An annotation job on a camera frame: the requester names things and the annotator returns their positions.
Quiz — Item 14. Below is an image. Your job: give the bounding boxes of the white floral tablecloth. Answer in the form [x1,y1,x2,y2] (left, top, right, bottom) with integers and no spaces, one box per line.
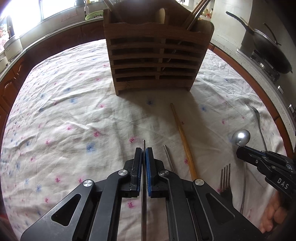
[1,40,285,237]

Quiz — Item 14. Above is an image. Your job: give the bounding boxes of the gas stove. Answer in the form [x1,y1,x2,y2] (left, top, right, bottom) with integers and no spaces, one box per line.
[236,49,295,118]

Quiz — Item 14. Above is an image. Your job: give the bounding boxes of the steel ladle spoon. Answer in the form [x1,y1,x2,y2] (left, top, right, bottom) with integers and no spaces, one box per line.
[231,129,250,214]

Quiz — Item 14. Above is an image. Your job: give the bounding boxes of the brown wooden chopstick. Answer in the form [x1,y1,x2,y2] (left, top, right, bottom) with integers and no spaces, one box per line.
[182,0,210,31]

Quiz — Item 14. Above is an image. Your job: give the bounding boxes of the person's right hand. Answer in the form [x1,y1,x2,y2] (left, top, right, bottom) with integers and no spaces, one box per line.
[259,192,288,233]

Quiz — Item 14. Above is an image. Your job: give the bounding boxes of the wooden utensil holder box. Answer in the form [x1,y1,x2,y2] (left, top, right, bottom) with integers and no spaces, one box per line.
[103,1,214,94]

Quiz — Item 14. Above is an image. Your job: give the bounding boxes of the tall white cooker pot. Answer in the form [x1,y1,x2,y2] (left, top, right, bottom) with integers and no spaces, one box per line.
[4,36,23,61]

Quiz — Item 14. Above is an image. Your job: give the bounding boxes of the green colander bowl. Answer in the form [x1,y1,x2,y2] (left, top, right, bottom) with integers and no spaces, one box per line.
[85,11,103,21]

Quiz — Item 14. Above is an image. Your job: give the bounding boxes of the steel fork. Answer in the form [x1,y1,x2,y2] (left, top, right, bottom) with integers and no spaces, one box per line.
[219,163,233,205]

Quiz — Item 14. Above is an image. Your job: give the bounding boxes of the carved wooden chopstick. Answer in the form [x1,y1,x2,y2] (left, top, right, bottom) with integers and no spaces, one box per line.
[170,103,198,180]

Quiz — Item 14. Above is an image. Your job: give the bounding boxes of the condiment bottles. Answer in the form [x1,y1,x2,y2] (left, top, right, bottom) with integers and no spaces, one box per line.
[202,8,213,19]

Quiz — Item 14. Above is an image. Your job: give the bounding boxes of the steel chopstick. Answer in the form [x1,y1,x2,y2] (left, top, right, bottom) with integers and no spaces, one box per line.
[164,145,175,173]
[141,140,147,241]

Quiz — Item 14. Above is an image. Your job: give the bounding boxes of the black wok with lid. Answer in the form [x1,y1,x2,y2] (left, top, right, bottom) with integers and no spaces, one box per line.
[226,11,292,74]

